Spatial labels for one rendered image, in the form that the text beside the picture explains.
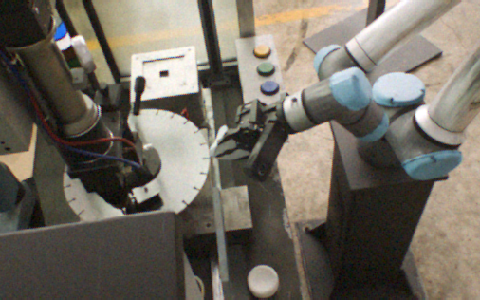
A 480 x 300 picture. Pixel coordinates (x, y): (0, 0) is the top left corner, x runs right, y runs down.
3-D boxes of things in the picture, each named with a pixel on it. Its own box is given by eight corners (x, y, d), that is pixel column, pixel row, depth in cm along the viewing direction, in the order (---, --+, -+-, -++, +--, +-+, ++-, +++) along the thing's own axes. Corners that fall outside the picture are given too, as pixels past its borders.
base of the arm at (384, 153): (404, 119, 140) (411, 94, 132) (423, 163, 130) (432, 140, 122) (350, 126, 140) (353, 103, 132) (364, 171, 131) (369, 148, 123)
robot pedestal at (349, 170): (394, 210, 206) (434, 80, 147) (428, 306, 182) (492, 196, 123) (297, 223, 207) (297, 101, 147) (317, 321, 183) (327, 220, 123)
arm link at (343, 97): (379, 113, 91) (358, 93, 85) (326, 133, 97) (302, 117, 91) (372, 77, 95) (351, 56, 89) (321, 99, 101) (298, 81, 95)
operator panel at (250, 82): (239, 76, 155) (234, 39, 144) (274, 71, 155) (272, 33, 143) (250, 148, 139) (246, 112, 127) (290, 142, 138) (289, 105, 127)
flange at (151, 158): (101, 166, 114) (99, 159, 112) (140, 137, 118) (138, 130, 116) (131, 195, 109) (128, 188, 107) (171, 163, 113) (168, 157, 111)
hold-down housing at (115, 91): (124, 145, 101) (91, 73, 85) (147, 145, 101) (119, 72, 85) (118, 168, 97) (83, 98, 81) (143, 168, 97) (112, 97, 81)
